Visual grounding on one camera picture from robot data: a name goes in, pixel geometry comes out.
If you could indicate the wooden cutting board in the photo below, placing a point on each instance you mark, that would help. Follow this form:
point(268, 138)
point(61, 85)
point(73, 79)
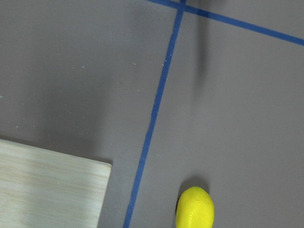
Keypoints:
point(45, 189)

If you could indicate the yellow lemon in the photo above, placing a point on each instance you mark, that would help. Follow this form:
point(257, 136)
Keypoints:
point(195, 209)

